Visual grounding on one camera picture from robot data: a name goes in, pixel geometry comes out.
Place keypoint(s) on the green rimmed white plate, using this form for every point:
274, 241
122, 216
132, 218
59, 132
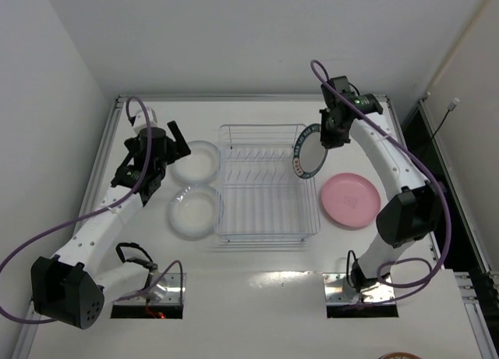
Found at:
309, 155

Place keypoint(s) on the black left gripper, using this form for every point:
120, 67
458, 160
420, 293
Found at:
171, 147

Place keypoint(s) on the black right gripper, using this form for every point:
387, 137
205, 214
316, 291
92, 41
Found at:
332, 138

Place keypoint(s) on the near blue rimmed glass plate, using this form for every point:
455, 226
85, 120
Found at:
193, 212

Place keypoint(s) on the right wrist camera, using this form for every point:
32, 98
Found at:
339, 84

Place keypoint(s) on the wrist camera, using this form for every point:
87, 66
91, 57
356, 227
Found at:
138, 121
339, 84

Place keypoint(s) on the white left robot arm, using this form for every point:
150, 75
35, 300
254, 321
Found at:
68, 286

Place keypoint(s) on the orange rimmed round object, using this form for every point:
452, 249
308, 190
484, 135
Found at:
399, 355

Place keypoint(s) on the blue rimmed glass plate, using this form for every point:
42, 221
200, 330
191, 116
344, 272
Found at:
201, 166
193, 212

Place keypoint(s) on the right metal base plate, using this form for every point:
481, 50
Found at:
339, 293

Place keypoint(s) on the far blue rimmed glass plate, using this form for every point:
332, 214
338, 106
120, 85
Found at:
201, 166

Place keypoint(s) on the metal base plate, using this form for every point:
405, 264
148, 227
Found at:
169, 292
339, 293

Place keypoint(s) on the white wire dish rack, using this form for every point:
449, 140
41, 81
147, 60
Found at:
261, 199

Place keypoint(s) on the pink plastic plate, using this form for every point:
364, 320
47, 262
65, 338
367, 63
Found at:
350, 200

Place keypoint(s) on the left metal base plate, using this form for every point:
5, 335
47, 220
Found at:
169, 292

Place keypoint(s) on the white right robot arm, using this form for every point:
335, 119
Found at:
416, 200

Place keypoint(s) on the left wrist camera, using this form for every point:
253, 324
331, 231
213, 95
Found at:
138, 121

